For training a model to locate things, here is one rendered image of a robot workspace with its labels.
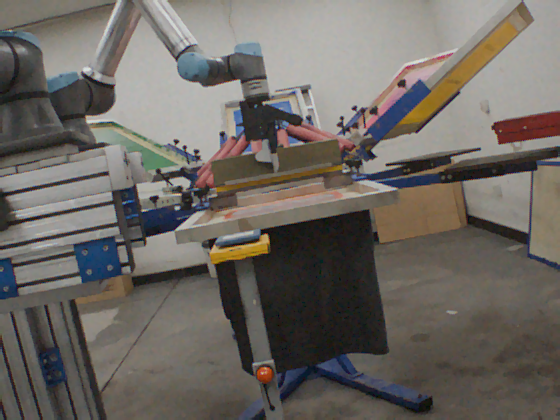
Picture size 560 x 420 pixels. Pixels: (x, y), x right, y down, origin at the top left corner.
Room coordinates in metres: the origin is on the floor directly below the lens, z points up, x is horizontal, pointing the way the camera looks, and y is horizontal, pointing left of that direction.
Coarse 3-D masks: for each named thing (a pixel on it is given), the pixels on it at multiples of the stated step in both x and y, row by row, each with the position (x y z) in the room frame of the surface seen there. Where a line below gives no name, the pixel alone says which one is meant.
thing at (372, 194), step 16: (272, 192) 2.24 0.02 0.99; (288, 192) 2.23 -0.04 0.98; (304, 192) 2.23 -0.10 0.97; (320, 192) 2.23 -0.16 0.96; (368, 192) 1.73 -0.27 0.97; (384, 192) 1.49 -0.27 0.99; (208, 208) 2.02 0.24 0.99; (224, 208) 2.23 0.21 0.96; (288, 208) 1.50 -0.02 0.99; (304, 208) 1.48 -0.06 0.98; (320, 208) 1.48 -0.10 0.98; (336, 208) 1.48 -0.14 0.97; (352, 208) 1.49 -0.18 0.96; (368, 208) 1.49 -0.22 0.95; (192, 224) 1.57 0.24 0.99; (208, 224) 1.49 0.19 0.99; (224, 224) 1.48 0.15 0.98; (240, 224) 1.48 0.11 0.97; (256, 224) 1.48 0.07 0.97; (272, 224) 1.48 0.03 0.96; (192, 240) 1.48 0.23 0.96
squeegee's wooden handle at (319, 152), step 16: (304, 144) 1.62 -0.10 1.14; (320, 144) 1.62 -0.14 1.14; (336, 144) 1.62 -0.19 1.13; (224, 160) 1.61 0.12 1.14; (240, 160) 1.61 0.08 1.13; (256, 160) 1.62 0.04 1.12; (288, 160) 1.62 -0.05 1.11; (304, 160) 1.62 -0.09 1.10; (320, 160) 1.62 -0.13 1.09; (336, 160) 1.62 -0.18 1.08; (224, 176) 1.61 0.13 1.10; (240, 176) 1.61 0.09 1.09; (256, 176) 1.62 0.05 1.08
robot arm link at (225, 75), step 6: (228, 54) 1.64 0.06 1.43; (222, 60) 1.62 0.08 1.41; (228, 60) 1.61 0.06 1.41; (222, 66) 1.60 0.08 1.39; (228, 66) 1.61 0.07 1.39; (222, 72) 1.60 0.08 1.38; (228, 72) 1.62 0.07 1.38; (216, 78) 1.59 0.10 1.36; (222, 78) 1.62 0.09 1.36; (228, 78) 1.63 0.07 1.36; (234, 78) 1.63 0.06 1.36; (204, 84) 1.66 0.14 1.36; (210, 84) 1.66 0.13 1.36; (216, 84) 1.65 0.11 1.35
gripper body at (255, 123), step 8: (256, 96) 1.59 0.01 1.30; (264, 96) 1.60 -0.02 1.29; (240, 104) 1.61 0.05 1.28; (248, 104) 1.61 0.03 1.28; (256, 104) 1.64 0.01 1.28; (248, 112) 1.61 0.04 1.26; (256, 112) 1.62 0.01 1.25; (248, 120) 1.61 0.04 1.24; (256, 120) 1.60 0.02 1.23; (264, 120) 1.60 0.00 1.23; (248, 128) 1.60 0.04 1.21; (256, 128) 1.60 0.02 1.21; (264, 128) 1.60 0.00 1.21; (272, 128) 1.59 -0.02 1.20; (248, 136) 1.60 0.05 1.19; (256, 136) 1.60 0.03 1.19; (264, 136) 1.60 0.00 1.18
